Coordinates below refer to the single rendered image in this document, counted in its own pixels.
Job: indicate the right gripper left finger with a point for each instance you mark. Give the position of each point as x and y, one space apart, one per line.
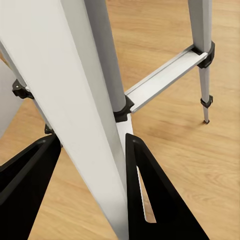
23 183

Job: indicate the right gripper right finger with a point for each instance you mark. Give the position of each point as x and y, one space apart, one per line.
174 220

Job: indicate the desk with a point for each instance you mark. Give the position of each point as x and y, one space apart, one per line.
9 102

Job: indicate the camera tripod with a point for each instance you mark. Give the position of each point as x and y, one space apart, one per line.
63 55

